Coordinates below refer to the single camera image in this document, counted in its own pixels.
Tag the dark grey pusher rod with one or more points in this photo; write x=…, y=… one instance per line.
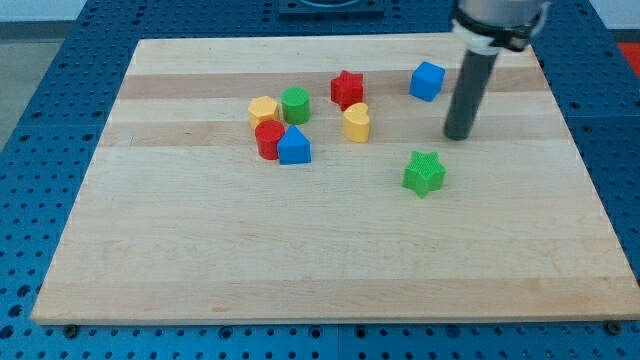
x=471, y=83

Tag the yellow heart block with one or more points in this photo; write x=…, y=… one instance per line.
x=357, y=123

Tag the blue cube block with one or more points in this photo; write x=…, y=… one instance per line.
x=426, y=81

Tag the green star block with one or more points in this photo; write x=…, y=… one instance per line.
x=424, y=173

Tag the red star block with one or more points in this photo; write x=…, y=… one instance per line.
x=347, y=89

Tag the green cylinder block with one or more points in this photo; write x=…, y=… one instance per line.
x=296, y=105

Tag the blue triangle block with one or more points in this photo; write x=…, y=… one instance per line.
x=294, y=147

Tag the yellow hexagon block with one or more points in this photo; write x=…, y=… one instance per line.
x=263, y=109

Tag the red cylinder block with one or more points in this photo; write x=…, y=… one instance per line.
x=268, y=134

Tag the wooden board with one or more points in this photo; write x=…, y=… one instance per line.
x=179, y=220

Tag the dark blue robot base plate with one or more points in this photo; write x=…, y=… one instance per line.
x=296, y=8

